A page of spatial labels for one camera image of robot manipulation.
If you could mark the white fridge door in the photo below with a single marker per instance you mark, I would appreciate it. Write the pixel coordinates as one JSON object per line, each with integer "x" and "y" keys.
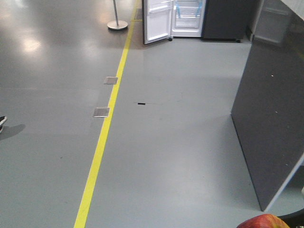
{"x": 157, "y": 20}

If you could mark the upper metal floor plate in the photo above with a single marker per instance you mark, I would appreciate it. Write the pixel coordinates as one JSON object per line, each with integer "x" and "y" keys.
{"x": 111, "y": 80}

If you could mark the dark grey fridge body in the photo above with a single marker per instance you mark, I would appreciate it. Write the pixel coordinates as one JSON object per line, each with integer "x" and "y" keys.
{"x": 212, "y": 20}

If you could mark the grey stone kitchen counter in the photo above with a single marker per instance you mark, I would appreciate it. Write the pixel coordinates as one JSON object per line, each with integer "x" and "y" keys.
{"x": 268, "y": 111}

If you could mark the red yellow apple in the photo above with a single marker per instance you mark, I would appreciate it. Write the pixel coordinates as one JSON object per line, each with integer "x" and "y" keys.
{"x": 264, "y": 221}

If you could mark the black white shoe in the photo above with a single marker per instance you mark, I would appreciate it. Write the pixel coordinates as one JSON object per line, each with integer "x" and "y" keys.
{"x": 3, "y": 119}

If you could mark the silver pole stand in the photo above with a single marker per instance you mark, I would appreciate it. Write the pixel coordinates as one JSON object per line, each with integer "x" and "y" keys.
{"x": 117, "y": 24}

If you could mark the lower metal floor plate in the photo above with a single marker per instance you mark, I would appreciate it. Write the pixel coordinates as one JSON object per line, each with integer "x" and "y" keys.
{"x": 101, "y": 112}

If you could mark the metal floor plate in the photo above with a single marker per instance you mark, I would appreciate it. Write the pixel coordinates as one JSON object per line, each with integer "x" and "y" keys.
{"x": 101, "y": 112}
{"x": 111, "y": 80}

